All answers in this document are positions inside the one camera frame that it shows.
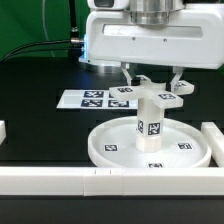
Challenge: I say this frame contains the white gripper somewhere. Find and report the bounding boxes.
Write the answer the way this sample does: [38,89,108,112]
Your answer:
[85,0,224,92]

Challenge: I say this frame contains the white cross-shaped table base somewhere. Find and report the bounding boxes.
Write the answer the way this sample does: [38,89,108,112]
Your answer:
[109,79,194,109]

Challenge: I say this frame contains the white round table top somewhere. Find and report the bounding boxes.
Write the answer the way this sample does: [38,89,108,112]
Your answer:
[88,116,212,168]

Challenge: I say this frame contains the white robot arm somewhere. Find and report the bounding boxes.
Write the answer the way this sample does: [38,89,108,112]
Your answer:
[80,0,224,78]

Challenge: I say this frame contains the white marker sheet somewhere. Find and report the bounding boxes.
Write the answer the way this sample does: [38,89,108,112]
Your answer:
[57,90,137,109]

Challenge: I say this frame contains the white front fence bar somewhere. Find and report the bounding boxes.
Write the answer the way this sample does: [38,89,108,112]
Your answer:
[0,167,224,196]

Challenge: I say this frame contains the white left fence bar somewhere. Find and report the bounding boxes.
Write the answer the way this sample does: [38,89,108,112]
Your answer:
[0,120,6,145]

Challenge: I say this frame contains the black vertical cable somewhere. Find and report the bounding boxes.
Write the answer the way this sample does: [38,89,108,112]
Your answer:
[68,0,80,39]

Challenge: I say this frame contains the thin white cable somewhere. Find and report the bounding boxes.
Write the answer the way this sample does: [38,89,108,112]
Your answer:
[41,0,56,58]

